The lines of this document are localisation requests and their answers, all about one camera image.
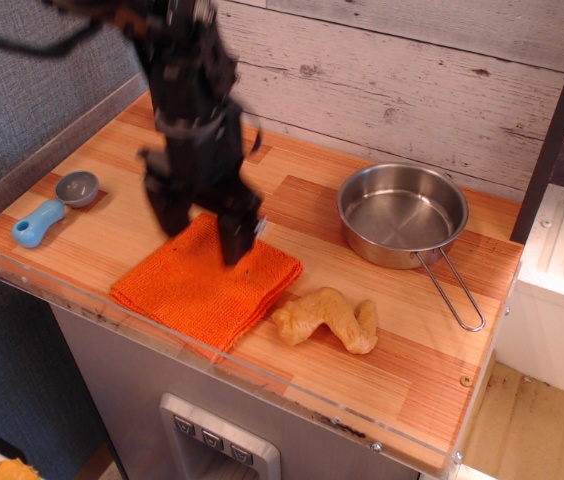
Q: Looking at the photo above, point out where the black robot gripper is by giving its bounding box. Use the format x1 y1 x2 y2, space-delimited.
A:
139 104 267 266

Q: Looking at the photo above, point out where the orange cloth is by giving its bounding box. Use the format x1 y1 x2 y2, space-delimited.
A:
110 213 303 363

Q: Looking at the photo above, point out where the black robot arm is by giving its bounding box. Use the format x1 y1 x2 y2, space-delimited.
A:
53 1 261 265

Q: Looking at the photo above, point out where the tan toy chicken piece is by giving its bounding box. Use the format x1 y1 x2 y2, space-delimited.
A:
272 287 378 355

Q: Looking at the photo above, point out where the blue grey ice cream scoop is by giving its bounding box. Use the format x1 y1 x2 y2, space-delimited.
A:
11 171 99 248

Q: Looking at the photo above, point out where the stainless steel pot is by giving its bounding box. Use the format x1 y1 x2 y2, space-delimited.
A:
336 163 486 333

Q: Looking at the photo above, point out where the silver toy fridge dispenser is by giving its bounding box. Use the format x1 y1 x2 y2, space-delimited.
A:
160 393 282 479

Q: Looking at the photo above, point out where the yellow object bottom left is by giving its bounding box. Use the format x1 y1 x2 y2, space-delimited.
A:
0 459 41 480

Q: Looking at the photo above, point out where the white toy sink unit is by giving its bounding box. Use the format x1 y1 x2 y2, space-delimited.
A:
495 185 564 390

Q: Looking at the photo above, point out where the dark right frame post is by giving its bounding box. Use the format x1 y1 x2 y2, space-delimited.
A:
510 86 564 244

